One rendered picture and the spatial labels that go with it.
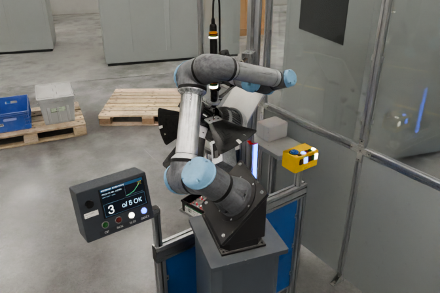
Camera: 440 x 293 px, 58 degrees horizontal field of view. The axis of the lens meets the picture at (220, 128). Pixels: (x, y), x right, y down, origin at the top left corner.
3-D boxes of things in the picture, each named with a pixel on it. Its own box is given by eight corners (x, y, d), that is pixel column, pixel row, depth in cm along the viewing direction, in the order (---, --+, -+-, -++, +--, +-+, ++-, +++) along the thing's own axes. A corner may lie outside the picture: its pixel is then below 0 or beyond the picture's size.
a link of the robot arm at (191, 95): (181, 193, 141) (194, 50, 152) (159, 193, 153) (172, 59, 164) (207, 196, 149) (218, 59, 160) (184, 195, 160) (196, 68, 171)
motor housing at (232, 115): (207, 140, 241) (192, 131, 232) (227, 108, 241) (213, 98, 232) (229, 155, 224) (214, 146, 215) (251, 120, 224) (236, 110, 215)
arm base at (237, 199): (256, 198, 142) (238, 186, 137) (227, 224, 145) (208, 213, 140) (245, 172, 154) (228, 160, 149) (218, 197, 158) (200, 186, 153)
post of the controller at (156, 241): (159, 241, 172) (156, 204, 164) (162, 245, 170) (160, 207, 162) (153, 244, 171) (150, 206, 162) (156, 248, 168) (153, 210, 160)
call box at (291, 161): (302, 159, 216) (304, 142, 212) (316, 167, 209) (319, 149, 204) (281, 168, 208) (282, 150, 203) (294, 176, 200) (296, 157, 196)
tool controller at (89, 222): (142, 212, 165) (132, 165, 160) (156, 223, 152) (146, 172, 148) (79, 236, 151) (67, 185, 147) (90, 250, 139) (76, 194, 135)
